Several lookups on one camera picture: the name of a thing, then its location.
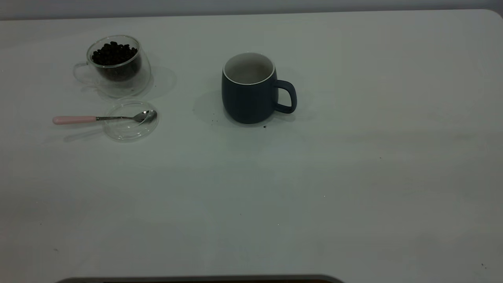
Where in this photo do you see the dark grey ceramic mug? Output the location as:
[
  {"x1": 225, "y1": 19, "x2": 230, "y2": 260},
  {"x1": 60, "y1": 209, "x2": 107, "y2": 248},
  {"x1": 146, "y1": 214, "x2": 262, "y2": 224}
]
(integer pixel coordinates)
[{"x1": 221, "y1": 52, "x2": 297, "y2": 124}]

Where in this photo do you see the dark coffee bean pile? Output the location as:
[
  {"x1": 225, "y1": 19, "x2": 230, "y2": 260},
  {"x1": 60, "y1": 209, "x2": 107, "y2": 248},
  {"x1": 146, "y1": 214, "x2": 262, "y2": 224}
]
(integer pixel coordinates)
[{"x1": 91, "y1": 41, "x2": 141, "y2": 82}]

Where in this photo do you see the clear glass handled cup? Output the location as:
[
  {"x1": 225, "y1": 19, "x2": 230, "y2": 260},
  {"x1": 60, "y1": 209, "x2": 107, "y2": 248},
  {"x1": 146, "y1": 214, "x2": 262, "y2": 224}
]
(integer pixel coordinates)
[{"x1": 73, "y1": 35, "x2": 152, "y2": 98}]

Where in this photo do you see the pink handled metal spoon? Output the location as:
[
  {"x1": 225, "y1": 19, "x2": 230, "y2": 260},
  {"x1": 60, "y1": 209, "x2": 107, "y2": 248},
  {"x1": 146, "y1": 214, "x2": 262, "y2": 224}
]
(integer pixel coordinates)
[{"x1": 53, "y1": 110, "x2": 158, "y2": 125}]

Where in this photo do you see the clear round glass lid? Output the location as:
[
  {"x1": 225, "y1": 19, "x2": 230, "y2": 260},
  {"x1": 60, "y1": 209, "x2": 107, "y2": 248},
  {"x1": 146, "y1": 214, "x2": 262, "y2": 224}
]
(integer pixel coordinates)
[{"x1": 103, "y1": 97, "x2": 160, "y2": 142}]

